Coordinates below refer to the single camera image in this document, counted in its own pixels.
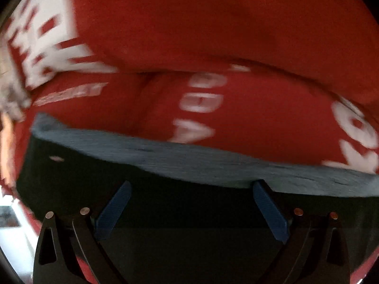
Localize peach and brown cloth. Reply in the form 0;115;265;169
0;114;17;196

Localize red pillow with large print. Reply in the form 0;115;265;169
4;0;119;91

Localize black pants with grey waistband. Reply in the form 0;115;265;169
15;112;379;284

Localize pale pillow with figure print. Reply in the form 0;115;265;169
0;43;32;120

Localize red printed pillow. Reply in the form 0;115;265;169
69;0;379;113

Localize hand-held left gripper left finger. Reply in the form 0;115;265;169
33;180;132;284

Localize red printed blanket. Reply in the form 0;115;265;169
0;65;379;284

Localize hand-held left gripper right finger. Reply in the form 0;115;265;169
253;180;352;284

